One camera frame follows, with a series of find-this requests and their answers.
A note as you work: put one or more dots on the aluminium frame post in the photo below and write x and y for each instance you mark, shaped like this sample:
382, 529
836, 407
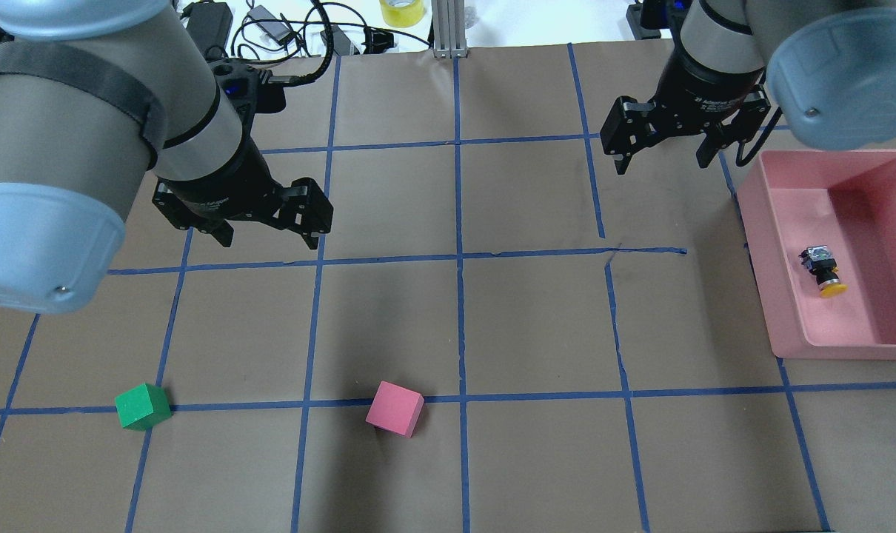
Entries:
449, 29

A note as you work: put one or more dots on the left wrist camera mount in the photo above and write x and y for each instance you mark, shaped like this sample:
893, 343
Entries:
250, 91

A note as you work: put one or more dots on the yellow tape roll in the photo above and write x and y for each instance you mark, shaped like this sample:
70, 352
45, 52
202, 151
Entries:
402, 14

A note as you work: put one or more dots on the pink plastic bin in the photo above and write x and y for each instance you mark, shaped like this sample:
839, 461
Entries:
793, 199

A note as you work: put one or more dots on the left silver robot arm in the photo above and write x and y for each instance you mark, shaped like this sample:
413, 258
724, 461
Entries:
95, 96

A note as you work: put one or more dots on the black power adapter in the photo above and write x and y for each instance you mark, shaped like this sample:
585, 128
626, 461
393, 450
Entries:
209, 24

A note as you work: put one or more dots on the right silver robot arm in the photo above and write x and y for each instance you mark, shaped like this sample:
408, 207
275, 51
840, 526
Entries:
737, 68

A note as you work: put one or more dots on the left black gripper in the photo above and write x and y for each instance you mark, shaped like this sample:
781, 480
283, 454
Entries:
229, 180

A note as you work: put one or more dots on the pink cube near left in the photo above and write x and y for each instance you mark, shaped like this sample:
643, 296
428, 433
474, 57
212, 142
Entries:
395, 409

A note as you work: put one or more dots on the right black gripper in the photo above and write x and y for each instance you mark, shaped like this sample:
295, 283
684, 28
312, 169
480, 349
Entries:
703, 90

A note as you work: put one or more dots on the green cube near left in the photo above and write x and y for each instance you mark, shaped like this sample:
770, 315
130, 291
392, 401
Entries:
142, 407

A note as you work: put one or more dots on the yellow push button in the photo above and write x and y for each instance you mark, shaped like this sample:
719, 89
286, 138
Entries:
820, 262

